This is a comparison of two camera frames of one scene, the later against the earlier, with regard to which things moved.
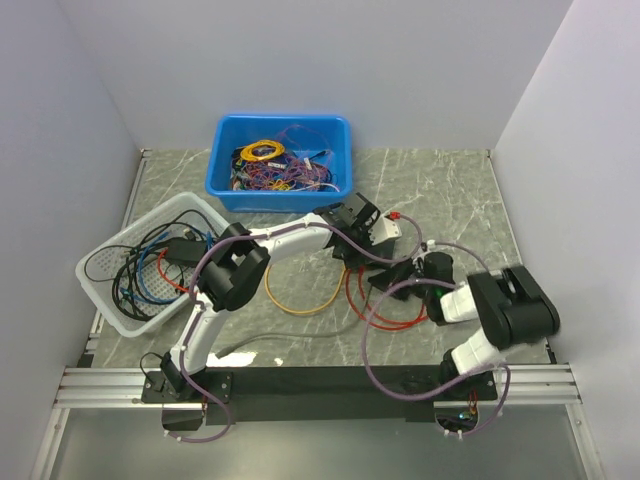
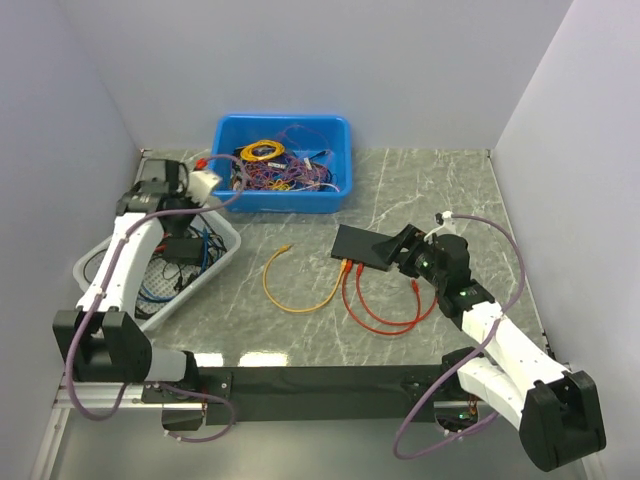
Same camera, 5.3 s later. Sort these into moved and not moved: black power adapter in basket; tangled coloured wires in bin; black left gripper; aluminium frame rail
Moved: black left gripper
Not moved: tangled coloured wires in bin; aluminium frame rail; black power adapter in basket
